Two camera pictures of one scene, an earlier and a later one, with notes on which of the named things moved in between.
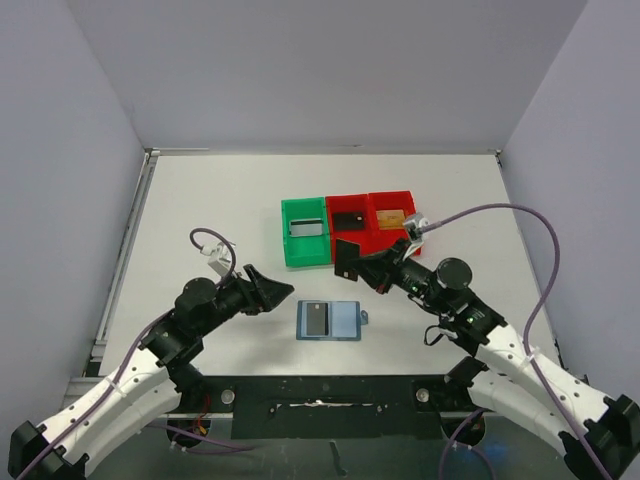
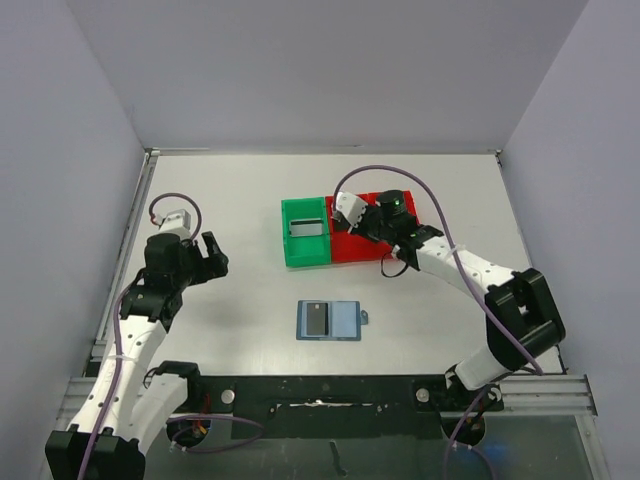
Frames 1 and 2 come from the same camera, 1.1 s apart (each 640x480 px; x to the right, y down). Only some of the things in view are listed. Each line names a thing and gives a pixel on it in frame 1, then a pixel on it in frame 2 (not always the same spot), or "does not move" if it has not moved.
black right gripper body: x=370 y=267 -> x=361 y=228
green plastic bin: x=306 y=251 does not move
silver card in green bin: x=304 y=228 does not move
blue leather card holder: x=344 y=320 does not move
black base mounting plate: x=335 y=407 does not move
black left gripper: x=269 y=292 -> x=208 y=267
